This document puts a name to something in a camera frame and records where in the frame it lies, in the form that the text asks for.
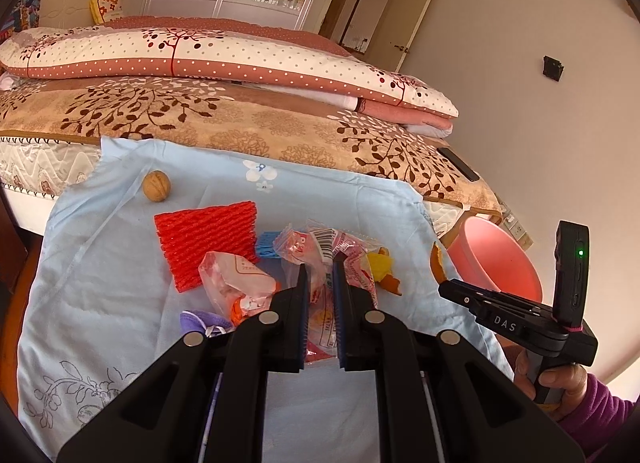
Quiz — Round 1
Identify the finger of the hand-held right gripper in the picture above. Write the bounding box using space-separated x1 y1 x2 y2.
438 279 501 317

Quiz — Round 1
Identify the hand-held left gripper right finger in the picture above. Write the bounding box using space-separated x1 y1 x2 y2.
332 255 586 463

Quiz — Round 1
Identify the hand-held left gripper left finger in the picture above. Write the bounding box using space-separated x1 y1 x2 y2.
56 263 311 463

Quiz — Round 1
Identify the pink plastic basin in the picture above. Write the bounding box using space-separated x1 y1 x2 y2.
446 217 544 304

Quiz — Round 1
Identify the pink plastic wrapper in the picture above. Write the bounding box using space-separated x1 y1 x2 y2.
332 230 381 306

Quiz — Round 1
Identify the clear wrapper with barcode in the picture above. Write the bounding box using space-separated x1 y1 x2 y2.
272 223 351 360

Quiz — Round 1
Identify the clear wrapper orange print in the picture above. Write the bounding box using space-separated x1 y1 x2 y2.
198 250 283 329

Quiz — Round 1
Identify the blue plastic scrap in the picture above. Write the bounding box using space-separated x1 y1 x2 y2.
255 230 284 262

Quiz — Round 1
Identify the red foam fruit net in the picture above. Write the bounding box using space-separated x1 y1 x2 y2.
154 200 261 294

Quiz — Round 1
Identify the person's right forearm purple sleeve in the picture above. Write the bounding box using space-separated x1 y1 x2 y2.
557 373 638 460

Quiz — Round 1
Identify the person's right hand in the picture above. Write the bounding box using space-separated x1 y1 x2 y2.
514 349 591 421

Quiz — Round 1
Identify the yellow foam fruit net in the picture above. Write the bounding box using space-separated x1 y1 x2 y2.
367 249 396 289

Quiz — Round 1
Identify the black smartphone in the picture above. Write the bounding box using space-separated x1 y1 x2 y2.
437 147 481 183

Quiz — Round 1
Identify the light blue floral cloth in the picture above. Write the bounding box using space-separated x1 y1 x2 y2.
17 137 516 461

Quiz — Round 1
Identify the walnut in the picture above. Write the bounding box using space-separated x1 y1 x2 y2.
142 170 173 203

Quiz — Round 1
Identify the folded pink blanket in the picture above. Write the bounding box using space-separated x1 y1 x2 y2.
357 98 454 132

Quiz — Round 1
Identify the brown leaf-print blanket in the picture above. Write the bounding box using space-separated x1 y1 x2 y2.
0 74 501 216

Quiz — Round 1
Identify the folded white sheet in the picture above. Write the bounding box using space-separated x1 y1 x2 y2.
255 83 453 139

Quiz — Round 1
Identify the white room door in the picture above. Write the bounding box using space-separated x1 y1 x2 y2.
395 0 443 71

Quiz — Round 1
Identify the folded polka dot quilt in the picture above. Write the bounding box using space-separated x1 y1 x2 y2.
0 14 460 119

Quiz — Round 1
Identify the quilted white mattress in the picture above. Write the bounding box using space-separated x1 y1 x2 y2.
0 136 103 199

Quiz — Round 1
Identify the open doorway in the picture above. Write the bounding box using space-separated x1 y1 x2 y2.
320 0 406 51

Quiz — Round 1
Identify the yellow floral pillow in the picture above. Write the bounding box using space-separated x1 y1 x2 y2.
89 0 126 25

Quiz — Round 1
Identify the colourful patterned cloth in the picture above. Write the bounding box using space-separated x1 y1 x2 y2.
5 0 45 34

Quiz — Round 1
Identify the black wall box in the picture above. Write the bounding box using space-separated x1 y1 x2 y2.
542 56 566 81

